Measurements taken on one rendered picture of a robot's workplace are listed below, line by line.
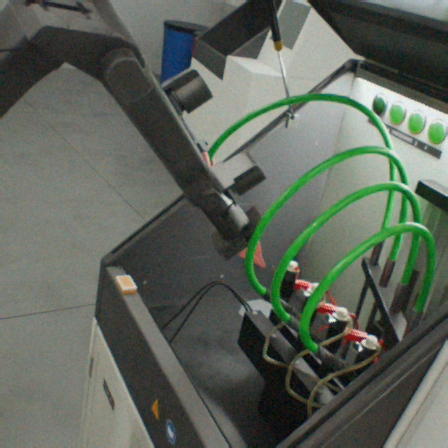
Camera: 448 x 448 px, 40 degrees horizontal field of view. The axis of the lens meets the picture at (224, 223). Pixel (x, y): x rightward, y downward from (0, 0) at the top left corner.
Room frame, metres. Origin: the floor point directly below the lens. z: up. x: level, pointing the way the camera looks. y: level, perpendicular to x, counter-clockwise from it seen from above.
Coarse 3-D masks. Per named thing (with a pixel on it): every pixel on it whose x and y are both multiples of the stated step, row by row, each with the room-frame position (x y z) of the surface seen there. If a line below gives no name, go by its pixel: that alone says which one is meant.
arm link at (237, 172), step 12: (240, 156) 0.99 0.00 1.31; (252, 156) 1.00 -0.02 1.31; (216, 168) 0.98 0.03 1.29; (228, 168) 0.98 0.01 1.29; (240, 168) 0.98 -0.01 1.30; (252, 168) 0.98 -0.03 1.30; (228, 180) 0.97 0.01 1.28; (240, 180) 0.98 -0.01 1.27; (252, 180) 0.99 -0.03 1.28; (204, 192) 0.91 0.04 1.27; (216, 192) 0.92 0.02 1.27; (240, 192) 0.99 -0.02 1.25; (204, 204) 0.92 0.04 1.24; (216, 204) 0.94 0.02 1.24
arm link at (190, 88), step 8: (184, 72) 1.14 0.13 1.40; (192, 72) 1.13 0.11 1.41; (168, 80) 1.14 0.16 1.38; (176, 80) 1.12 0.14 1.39; (184, 80) 1.12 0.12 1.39; (192, 80) 1.13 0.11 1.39; (200, 80) 1.13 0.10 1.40; (176, 88) 1.12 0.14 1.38; (184, 88) 1.12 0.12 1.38; (192, 88) 1.12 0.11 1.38; (200, 88) 1.12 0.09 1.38; (208, 88) 1.13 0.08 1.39; (184, 96) 1.11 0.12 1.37; (192, 96) 1.12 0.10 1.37; (200, 96) 1.12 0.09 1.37; (208, 96) 1.13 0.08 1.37; (184, 104) 1.11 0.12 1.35; (192, 104) 1.12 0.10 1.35; (200, 104) 1.13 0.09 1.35
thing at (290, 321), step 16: (368, 192) 0.88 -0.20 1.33; (400, 192) 0.91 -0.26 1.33; (336, 208) 0.85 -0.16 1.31; (416, 208) 0.93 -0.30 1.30; (320, 224) 0.84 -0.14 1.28; (304, 240) 0.83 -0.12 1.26; (416, 240) 0.95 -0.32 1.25; (288, 256) 0.82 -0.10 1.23; (416, 256) 0.95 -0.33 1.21; (272, 288) 0.82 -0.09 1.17; (400, 288) 0.95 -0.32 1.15; (272, 304) 0.82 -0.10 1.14; (400, 304) 0.95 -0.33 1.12; (288, 320) 0.83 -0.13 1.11; (320, 336) 0.88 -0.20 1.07
